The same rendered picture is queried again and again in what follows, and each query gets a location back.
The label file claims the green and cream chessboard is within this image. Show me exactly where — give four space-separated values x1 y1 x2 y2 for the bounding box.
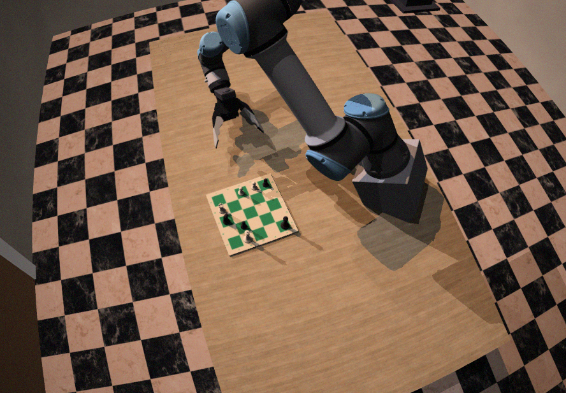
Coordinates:
206 173 298 256

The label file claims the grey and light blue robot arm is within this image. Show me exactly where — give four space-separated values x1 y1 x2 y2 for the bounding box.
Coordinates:
197 0 410 181

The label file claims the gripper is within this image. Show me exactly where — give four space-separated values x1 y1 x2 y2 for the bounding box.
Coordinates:
210 80 264 148

